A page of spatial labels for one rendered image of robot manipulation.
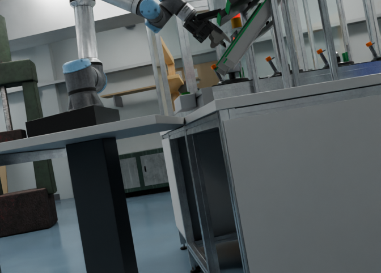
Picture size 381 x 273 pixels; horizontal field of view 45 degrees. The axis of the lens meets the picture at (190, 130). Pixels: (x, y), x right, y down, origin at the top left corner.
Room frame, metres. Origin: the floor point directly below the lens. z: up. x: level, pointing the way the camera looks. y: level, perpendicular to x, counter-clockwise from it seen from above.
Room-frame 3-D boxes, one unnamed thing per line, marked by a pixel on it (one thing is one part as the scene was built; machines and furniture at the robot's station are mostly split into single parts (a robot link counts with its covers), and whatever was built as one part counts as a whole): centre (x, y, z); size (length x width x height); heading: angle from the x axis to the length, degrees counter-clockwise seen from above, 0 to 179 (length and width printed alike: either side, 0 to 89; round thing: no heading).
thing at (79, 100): (1.91, 0.42, 0.99); 0.15 x 0.15 x 0.10
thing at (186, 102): (2.07, 0.00, 0.93); 0.21 x 0.07 x 0.06; 9
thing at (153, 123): (1.90, 0.36, 0.84); 0.90 x 0.70 x 0.03; 170
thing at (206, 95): (2.27, -0.03, 0.91); 0.89 x 0.06 x 0.11; 9
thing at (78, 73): (1.92, 0.42, 1.11); 0.13 x 0.12 x 0.14; 172
